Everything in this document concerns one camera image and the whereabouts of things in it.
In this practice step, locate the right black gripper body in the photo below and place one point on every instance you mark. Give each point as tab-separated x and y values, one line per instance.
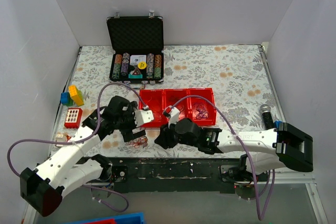
167	135

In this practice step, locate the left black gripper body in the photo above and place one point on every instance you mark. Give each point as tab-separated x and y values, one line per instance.
132	131

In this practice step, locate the orange purple wire ball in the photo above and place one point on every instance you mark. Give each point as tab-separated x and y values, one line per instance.
140	142

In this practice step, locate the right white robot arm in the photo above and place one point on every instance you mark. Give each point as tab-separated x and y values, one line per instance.
282	146

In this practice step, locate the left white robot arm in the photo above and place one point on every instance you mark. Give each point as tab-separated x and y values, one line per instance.
45	186

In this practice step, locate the red white window brick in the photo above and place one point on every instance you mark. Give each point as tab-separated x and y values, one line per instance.
73	118

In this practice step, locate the yellow green blue brick stack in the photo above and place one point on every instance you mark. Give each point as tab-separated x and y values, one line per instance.
72	97

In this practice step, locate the small white red toy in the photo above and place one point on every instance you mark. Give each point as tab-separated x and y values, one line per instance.
62	138

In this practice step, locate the black poker chip case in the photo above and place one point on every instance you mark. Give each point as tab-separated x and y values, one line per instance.
138	43

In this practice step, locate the black microphone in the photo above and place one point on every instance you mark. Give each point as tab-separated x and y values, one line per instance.
265	111

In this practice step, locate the small blue brick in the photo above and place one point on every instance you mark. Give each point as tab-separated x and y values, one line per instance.
277	124

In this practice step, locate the blue plastic bin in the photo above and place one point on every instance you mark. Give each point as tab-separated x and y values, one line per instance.
135	218

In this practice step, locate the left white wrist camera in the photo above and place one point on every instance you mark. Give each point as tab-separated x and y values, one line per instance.
142	117

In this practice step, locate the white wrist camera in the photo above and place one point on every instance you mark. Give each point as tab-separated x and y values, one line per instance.
172	113
142	117

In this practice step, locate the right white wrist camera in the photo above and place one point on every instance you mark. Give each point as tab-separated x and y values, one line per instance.
172	113

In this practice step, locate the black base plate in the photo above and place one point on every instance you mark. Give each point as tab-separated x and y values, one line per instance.
135	175

